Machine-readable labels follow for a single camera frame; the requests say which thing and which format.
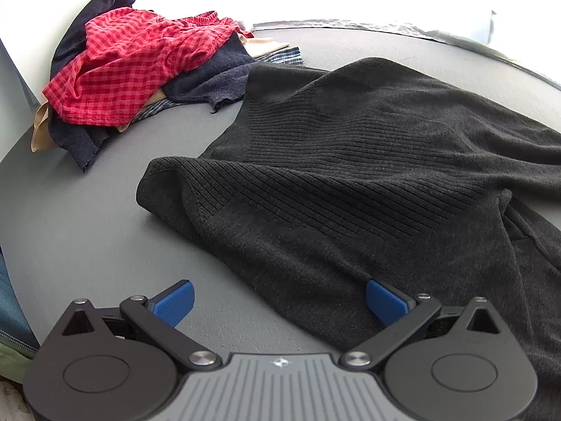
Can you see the dark grey knit sweater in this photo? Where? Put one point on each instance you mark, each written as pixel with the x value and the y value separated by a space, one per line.
pixel 350 162

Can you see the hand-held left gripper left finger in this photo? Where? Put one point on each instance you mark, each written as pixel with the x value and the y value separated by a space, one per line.
pixel 176 302

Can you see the red checked shirt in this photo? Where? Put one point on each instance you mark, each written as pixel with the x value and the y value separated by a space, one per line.
pixel 118 61

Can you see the blue plaid cloth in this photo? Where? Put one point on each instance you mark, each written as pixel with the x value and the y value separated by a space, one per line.
pixel 285 56

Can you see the navy blue garment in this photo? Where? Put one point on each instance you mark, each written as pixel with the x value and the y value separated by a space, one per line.
pixel 210 80

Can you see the blue green fabric item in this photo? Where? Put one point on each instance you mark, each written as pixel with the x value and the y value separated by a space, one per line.
pixel 13 315

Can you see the white printed backdrop sheet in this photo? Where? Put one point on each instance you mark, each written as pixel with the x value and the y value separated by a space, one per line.
pixel 438 0

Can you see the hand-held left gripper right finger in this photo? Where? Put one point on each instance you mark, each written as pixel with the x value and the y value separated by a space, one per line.
pixel 385 303

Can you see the beige cloth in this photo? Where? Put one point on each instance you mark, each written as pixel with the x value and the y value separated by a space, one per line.
pixel 268 48

